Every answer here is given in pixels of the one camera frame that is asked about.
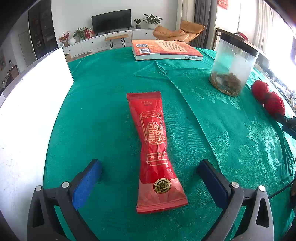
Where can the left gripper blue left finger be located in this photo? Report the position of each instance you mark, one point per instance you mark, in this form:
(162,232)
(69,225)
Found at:
(84,182)

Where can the grey curtain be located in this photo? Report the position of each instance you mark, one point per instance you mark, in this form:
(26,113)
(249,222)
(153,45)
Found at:
(205,14)

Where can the white tv cabinet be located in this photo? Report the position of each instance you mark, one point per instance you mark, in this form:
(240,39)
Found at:
(98,43)

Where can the orange book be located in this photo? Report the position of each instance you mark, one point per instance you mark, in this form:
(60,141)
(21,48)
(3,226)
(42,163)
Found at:
(160,49)

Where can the black television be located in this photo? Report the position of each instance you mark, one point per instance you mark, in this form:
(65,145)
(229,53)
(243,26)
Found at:
(110,21)

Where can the clear jar with black lid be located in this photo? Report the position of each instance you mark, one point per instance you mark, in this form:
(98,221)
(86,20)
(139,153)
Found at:
(231,68)

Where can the red wall hanging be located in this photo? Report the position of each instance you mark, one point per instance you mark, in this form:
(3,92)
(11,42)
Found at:
(223,4)

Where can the potted green plant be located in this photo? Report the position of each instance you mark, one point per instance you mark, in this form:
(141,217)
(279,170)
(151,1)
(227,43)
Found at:
(152,21)

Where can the dark bookshelf cabinet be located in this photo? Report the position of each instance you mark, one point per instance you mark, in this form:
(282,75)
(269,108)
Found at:
(41,28)

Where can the red yarn ball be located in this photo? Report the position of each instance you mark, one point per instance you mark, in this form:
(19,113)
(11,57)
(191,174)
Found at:
(270,100)

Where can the white sheer curtain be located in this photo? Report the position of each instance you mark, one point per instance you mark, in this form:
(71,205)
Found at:
(266,26)

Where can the red flower arrangement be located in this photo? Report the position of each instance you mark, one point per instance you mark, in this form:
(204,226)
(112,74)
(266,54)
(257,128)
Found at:
(64,38)

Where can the white round vase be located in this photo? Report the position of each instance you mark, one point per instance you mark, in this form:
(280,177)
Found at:
(71,41)

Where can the green plant with red decoration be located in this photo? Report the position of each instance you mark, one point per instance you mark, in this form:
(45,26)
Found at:
(83,33)

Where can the orange lounge chair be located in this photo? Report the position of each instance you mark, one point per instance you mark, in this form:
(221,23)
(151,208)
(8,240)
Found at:
(186,33)

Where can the red tea packet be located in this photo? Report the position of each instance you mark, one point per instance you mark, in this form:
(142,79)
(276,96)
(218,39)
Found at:
(159,188)

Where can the small wooden bench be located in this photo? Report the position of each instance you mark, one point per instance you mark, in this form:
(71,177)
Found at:
(117,37)

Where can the green satin tablecloth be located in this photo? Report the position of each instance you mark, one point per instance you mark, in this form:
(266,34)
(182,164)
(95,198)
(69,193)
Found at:
(236,134)

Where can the small potted plant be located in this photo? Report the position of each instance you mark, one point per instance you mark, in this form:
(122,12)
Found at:
(137,23)

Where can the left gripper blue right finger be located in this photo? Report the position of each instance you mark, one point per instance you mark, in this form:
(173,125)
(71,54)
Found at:
(216,183)

